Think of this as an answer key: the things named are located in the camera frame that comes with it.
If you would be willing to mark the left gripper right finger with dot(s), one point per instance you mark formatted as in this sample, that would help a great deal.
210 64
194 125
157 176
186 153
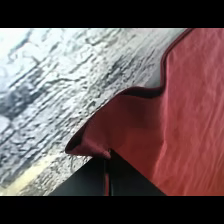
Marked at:
130 180

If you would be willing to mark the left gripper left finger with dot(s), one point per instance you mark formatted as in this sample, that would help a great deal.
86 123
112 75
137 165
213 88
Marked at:
87 180

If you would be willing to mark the red garment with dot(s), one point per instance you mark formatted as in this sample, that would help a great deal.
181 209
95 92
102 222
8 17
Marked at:
186 126

